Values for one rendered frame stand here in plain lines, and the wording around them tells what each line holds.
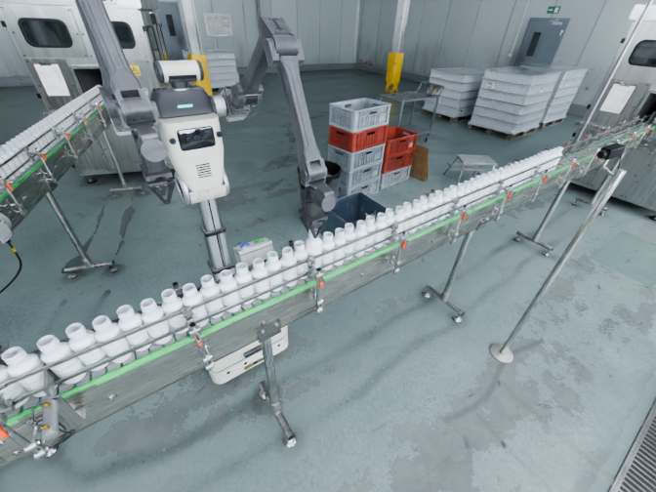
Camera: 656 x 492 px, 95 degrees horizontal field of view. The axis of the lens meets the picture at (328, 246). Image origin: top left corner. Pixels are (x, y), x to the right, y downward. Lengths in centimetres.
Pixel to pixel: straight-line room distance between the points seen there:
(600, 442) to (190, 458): 225
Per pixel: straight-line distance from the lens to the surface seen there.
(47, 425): 102
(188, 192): 152
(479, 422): 222
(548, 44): 1157
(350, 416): 202
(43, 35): 468
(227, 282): 105
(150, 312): 104
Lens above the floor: 184
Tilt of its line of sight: 37 degrees down
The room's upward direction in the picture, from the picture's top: 3 degrees clockwise
